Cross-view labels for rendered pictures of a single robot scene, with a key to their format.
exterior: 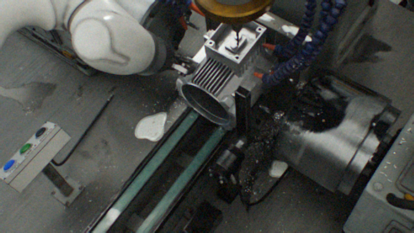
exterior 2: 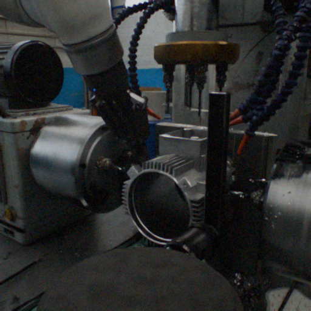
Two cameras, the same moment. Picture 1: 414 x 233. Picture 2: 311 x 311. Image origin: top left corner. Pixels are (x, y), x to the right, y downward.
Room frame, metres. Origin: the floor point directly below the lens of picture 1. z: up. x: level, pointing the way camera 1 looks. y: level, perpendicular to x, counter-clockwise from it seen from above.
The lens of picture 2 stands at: (0.04, 0.10, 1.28)
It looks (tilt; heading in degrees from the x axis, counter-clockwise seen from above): 15 degrees down; 353
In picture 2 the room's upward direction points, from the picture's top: straight up
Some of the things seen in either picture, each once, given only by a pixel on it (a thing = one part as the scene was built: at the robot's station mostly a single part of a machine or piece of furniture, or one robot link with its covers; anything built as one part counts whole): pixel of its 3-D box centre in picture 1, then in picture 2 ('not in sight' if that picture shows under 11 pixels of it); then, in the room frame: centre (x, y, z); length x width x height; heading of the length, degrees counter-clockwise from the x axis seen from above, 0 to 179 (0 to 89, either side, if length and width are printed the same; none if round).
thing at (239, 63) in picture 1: (235, 44); (192, 149); (0.75, -0.08, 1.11); 0.12 x 0.11 x 0.07; 137
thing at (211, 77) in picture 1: (227, 76); (182, 193); (0.72, -0.05, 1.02); 0.20 x 0.19 x 0.19; 137
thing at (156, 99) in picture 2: not in sight; (152, 105); (2.91, -0.26, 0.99); 0.24 x 0.22 x 0.24; 44
